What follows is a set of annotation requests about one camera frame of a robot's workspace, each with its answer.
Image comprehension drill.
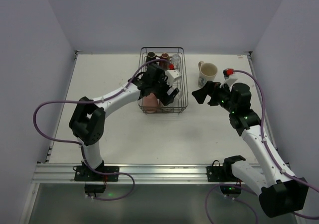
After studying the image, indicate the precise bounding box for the dark wire dish rack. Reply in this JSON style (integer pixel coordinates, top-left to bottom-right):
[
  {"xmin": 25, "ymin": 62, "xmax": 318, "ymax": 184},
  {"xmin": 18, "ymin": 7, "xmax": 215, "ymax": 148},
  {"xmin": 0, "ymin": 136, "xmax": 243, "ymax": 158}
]
[{"xmin": 137, "ymin": 47, "xmax": 188, "ymax": 113}]

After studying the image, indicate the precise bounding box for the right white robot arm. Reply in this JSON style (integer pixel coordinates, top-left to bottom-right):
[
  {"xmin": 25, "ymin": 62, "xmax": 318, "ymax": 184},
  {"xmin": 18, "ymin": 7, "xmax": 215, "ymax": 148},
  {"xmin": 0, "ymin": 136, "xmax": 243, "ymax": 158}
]
[{"xmin": 192, "ymin": 81, "xmax": 309, "ymax": 218}]

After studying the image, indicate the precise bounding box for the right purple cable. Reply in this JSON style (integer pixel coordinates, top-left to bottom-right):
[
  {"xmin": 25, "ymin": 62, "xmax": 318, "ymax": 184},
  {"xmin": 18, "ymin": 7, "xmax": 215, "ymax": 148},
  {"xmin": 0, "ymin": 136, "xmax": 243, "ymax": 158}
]
[{"xmin": 204, "ymin": 69, "xmax": 319, "ymax": 224}]

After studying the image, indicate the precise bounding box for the brown ceramic mug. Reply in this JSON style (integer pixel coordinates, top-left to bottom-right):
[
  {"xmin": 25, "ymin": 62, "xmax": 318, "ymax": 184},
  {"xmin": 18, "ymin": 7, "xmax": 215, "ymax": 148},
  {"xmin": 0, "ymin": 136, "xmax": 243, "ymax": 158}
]
[{"xmin": 159, "ymin": 53, "xmax": 170, "ymax": 70}]

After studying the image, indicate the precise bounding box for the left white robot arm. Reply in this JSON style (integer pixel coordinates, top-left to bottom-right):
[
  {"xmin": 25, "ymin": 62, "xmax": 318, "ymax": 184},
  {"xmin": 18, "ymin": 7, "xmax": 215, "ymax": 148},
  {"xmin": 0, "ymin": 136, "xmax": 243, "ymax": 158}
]
[{"xmin": 69, "ymin": 63, "xmax": 181, "ymax": 170}]

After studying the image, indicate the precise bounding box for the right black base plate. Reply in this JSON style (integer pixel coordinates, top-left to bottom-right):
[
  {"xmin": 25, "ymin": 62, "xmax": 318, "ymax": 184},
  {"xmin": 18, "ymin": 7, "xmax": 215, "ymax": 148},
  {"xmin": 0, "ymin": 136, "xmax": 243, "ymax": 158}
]
[{"xmin": 206, "ymin": 160, "xmax": 239, "ymax": 182}]

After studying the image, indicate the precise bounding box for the aluminium mounting rail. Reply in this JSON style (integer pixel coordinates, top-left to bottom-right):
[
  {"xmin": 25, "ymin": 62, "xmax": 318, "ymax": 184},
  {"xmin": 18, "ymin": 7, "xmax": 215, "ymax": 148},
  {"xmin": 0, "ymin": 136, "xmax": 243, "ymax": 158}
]
[{"xmin": 31, "ymin": 163, "xmax": 294, "ymax": 184}]

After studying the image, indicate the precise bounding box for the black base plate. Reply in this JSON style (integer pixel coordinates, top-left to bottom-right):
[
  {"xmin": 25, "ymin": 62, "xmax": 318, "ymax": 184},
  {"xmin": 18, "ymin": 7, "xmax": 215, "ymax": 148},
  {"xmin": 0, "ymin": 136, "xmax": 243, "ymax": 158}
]
[
  {"xmin": 206, "ymin": 160, "xmax": 239, "ymax": 182},
  {"xmin": 73, "ymin": 165, "xmax": 120, "ymax": 182}
]

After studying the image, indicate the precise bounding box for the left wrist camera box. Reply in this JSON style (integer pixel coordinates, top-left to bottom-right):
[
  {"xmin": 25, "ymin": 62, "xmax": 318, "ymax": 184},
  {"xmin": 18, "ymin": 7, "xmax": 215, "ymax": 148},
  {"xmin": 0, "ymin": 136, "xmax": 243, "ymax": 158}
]
[{"xmin": 165, "ymin": 63, "xmax": 182, "ymax": 86}]

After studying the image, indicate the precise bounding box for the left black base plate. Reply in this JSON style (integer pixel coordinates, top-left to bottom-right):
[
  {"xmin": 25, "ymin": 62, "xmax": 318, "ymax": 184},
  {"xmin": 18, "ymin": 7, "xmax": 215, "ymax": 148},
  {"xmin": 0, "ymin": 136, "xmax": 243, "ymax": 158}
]
[{"xmin": 73, "ymin": 165, "xmax": 120, "ymax": 182}]

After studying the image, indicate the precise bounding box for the pink plastic cup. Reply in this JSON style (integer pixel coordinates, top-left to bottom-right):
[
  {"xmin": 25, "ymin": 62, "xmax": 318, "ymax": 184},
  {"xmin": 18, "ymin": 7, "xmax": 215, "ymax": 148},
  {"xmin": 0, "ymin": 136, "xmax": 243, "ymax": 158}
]
[{"xmin": 143, "ymin": 93, "xmax": 159, "ymax": 113}]

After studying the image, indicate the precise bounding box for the black ceramic mug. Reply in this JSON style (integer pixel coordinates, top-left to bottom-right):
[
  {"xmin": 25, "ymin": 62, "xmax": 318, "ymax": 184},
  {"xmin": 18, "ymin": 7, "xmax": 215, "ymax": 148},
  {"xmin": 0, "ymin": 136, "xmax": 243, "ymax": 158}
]
[{"xmin": 146, "ymin": 51, "xmax": 159, "ymax": 65}]

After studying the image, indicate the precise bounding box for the white floral mug orange inside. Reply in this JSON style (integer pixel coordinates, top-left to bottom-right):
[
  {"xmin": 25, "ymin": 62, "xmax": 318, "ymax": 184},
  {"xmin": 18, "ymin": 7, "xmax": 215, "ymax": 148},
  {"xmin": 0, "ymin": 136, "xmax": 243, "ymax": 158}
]
[{"xmin": 159, "ymin": 90, "xmax": 183, "ymax": 108}]

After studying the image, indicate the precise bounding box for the cream patterned large mug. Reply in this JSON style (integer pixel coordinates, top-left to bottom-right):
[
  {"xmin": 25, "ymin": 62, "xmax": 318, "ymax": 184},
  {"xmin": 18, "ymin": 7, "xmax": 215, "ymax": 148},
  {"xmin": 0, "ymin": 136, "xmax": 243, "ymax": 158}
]
[{"xmin": 198, "ymin": 61, "xmax": 218, "ymax": 88}]

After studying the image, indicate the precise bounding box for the clear glass cup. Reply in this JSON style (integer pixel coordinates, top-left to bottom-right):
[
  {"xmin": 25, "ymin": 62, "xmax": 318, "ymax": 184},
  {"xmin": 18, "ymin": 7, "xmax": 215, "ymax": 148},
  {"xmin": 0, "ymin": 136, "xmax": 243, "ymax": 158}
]
[{"xmin": 171, "ymin": 54, "xmax": 181, "ymax": 69}]

